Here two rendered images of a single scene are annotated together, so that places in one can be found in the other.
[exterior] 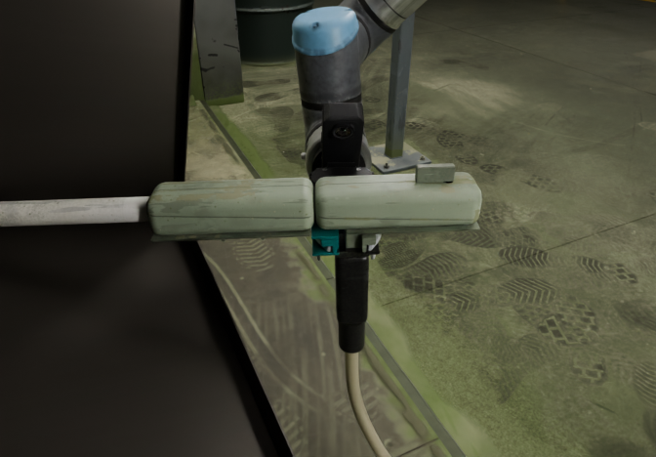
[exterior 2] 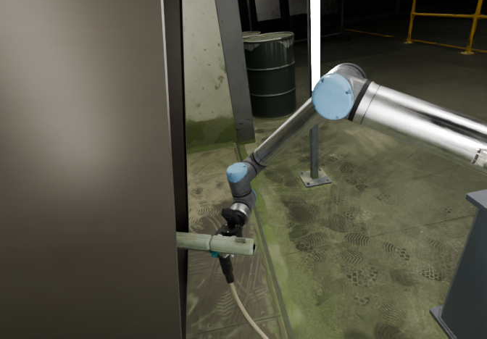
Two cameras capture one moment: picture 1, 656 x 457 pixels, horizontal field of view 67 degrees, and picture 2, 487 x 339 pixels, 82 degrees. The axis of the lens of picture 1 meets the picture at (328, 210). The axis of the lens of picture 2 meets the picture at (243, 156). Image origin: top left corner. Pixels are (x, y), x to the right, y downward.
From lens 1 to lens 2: 0.65 m
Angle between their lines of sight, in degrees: 18
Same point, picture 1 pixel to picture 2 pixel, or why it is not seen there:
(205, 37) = (238, 116)
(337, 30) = (237, 176)
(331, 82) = (237, 190)
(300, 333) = (244, 264)
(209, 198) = (183, 240)
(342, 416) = (249, 299)
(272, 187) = (199, 238)
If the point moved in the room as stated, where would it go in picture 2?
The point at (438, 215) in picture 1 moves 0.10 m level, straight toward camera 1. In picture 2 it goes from (240, 252) to (222, 275)
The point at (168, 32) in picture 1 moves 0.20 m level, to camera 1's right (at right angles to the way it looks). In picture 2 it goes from (182, 186) to (230, 189)
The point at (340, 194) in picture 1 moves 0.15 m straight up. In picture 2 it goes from (214, 243) to (205, 208)
